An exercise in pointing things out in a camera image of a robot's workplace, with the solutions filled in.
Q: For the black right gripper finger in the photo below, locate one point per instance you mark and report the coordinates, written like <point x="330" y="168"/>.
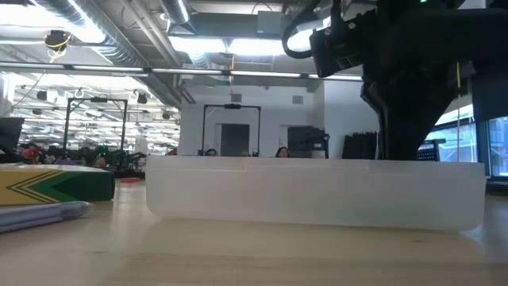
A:
<point x="412" y="143"/>
<point x="393" y="143"/>

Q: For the translucent white plastic box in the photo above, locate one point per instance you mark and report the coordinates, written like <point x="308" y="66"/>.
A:
<point x="297" y="194"/>

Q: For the yellow green crayon box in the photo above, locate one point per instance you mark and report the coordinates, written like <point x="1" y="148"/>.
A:
<point x="79" y="186"/>

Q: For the lavender grey marker pen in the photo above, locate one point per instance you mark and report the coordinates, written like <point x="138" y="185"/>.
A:
<point x="39" y="214"/>

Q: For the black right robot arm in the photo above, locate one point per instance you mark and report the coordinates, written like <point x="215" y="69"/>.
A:
<point x="468" y="28"/>

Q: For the black perforated cart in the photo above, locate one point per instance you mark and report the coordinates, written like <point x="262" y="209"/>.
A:
<point x="430" y="153"/>

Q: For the black stacked panels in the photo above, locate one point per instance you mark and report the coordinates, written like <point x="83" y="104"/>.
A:
<point x="359" y="147"/>

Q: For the black printer cabinet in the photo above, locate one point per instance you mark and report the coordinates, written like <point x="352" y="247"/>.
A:
<point x="309" y="143"/>

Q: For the person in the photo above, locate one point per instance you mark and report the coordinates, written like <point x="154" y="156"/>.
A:
<point x="31" y="154"/>
<point x="282" y="152"/>
<point x="210" y="152"/>

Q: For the dark grey door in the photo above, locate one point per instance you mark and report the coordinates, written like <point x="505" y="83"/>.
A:
<point x="235" y="139"/>

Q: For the grey ceiling box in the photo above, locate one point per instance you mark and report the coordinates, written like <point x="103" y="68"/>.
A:
<point x="270" y="22"/>

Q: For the black-edged distant table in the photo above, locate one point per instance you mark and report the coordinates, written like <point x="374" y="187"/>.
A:
<point x="131" y="174"/>

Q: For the flat red object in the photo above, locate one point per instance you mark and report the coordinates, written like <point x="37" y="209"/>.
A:
<point x="129" y="180"/>

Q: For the long linear ceiling light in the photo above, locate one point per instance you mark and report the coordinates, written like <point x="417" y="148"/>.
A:
<point x="107" y="68"/>

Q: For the dark computer monitor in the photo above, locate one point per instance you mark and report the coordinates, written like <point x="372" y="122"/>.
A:
<point x="10" y="133"/>

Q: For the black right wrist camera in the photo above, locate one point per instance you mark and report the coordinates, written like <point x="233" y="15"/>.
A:
<point x="341" y="47"/>

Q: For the grey wall vent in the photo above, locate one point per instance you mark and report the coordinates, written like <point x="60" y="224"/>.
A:
<point x="236" y="98"/>
<point x="298" y="99"/>

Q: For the black metal frame stand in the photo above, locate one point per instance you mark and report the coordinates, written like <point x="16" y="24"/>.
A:
<point x="232" y="106"/>
<point x="97" y="99"/>

